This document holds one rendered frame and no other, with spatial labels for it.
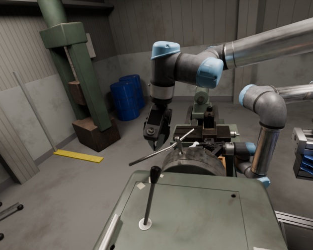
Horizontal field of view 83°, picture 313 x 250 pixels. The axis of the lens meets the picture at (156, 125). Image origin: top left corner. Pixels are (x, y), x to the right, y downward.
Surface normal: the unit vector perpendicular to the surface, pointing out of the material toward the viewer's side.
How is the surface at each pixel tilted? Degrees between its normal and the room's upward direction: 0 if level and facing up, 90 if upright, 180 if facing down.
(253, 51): 85
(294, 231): 0
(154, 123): 32
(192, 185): 0
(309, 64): 90
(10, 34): 90
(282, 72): 90
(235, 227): 0
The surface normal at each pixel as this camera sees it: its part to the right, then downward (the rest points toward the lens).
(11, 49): 0.91, 0.07
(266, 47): -0.50, 0.40
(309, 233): -0.14, -0.87
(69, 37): 0.75, 0.21
